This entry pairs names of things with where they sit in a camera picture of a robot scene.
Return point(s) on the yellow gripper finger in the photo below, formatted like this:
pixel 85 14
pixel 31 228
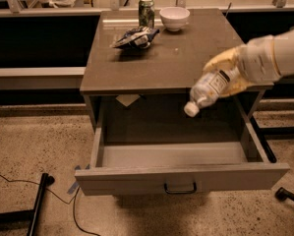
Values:
pixel 235 86
pixel 225 61

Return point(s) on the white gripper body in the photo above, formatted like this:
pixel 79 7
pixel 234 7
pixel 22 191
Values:
pixel 259 61

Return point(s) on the clear plastic bottle white cap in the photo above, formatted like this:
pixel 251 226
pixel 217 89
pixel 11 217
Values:
pixel 208 89

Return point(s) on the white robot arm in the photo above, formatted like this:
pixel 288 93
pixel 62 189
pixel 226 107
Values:
pixel 284 52

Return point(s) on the open grey top drawer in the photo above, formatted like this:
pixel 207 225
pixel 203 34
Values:
pixel 134 162

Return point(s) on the grey cabinet with counter top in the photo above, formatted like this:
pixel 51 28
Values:
pixel 161 74

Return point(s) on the white ceramic bowl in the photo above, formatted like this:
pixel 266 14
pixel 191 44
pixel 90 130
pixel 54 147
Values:
pixel 174 18

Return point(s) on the blue white chip bag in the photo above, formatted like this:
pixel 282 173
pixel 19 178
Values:
pixel 139 38

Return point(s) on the green soda can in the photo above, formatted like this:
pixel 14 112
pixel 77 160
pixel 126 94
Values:
pixel 146 13

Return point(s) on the black caster leg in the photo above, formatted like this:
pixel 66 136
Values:
pixel 283 194

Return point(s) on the blue tape strip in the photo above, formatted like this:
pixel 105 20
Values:
pixel 75 185

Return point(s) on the black metal stand leg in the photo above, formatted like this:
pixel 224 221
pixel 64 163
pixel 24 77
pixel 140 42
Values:
pixel 28 218

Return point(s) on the black drawer handle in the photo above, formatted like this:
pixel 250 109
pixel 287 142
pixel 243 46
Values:
pixel 175 191

